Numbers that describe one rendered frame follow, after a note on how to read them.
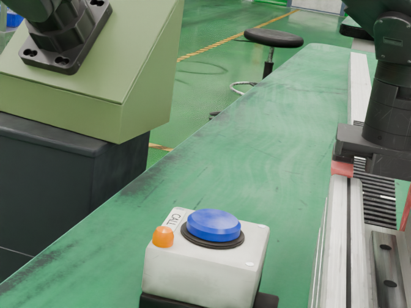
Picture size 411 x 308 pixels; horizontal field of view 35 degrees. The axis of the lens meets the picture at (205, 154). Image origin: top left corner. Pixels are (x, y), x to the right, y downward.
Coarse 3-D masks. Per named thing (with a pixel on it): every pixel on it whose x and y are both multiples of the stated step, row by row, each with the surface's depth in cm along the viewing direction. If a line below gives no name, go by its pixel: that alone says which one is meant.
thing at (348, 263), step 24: (336, 192) 53; (360, 192) 54; (336, 216) 48; (360, 216) 49; (408, 216) 57; (336, 240) 44; (360, 240) 45; (384, 240) 52; (408, 240) 55; (336, 264) 41; (360, 264) 42; (384, 264) 48; (408, 264) 52; (312, 288) 50; (336, 288) 38; (360, 288) 39; (384, 288) 45; (408, 288) 48
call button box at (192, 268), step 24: (168, 216) 50; (192, 240) 47; (240, 240) 48; (264, 240) 49; (144, 264) 46; (168, 264) 45; (192, 264) 45; (216, 264) 45; (240, 264) 45; (144, 288) 46; (168, 288) 46; (192, 288) 46; (216, 288) 45; (240, 288) 45
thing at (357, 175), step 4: (356, 172) 75; (360, 172) 75; (356, 176) 74; (360, 176) 74; (364, 176) 75; (368, 176) 75; (372, 176) 75; (376, 176) 75; (380, 176) 75; (368, 180) 74; (372, 180) 74; (376, 180) 74; (380, 180) 74; (384, 180) 74; (388, 180) 75; (392, 180) 75; (388, 184) 74; (392, 184) 74
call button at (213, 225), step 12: (192, 216) 48; (204, 216) 48; (216, 216) 48; (228, 216) 49; (192, 228) 47; (204, 228) 46; (216, 228) 46; (228, 228) 47; (240, 228) 48; (216, 240) 46; (228, 240) 47
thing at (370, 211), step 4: (364, 208) 68; (368, 208) 68; (372, 208) 68; (376, 208) 68; (380, 208) 68; (364, 212) 67; (368, 212) 67; (372, 212) 67; (376, 212) 68; (380, 212) 68; (384, 212) 68; (388, 212) 68; (392, 212) 68; (376, 216) 67; (380, 216) 67; (384, 216) 67; (388, 216) 67; (392, 216) 67; (392, 220) 67
